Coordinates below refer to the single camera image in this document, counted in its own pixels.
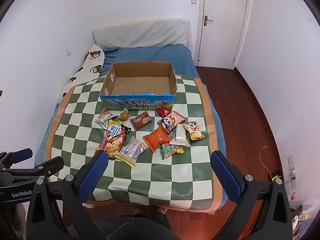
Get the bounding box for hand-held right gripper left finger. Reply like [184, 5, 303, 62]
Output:
[26, 150, 109, 240]

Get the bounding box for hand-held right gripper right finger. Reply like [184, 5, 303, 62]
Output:
[210, 151, 293, 240]

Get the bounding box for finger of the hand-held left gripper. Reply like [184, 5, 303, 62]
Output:
[0, 148, 33, 167]
[35, 156, 64, 178]

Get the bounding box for white red snack packet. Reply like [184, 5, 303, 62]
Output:
[95, 108, 117, 129]

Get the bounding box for colourful candy ball packet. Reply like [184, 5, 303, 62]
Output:
[159, 142, 184, 160]

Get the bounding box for cardboard box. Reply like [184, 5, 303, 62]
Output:
[99, 60, 178, 110]

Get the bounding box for large red noodle packet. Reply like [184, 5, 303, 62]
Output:
[93, 120, 132, 159]

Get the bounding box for clear candy packet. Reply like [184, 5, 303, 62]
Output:
[115, 136, 148, 168]

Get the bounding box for yellow panda snack packet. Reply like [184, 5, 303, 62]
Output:
[182, 121, 205, 141]

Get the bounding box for white silver snack packet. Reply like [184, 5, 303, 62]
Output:
[169, 124, 190, 147]

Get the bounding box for green white checkered mat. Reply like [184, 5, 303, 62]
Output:
[46, 75, 223, 215]

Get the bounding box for person's legs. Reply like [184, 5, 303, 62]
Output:
[67, 215, 180, 240]

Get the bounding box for vacuum packed braised egg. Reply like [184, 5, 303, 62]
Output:
[118, 109, 132, 123]

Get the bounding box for person's feet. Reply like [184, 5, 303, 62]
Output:
[134, 205, 167, 218]

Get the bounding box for white power strip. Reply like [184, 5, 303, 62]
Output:
[289, 170, 298, 188]

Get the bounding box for brown snack packet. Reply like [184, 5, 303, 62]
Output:
[129, 112, 152, 131]

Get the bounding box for orange panda snack packet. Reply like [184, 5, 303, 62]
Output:
[157, 110, 187, 133]

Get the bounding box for small red snack packet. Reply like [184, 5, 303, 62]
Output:
[157, 107, 172, 118]

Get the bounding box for bear print pillow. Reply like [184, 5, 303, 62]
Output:
[59, 44, 105, 100]

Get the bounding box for blue bed sheet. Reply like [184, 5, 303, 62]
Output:
[34, 44, 227, 205]

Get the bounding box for white padded headboard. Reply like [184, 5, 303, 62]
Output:
[92, 19, 192, 49]

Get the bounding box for white door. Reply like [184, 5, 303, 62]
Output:
[197, 0, 252, 68]

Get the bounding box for thin floor wire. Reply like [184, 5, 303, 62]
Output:
[259, 145, 274, 178]

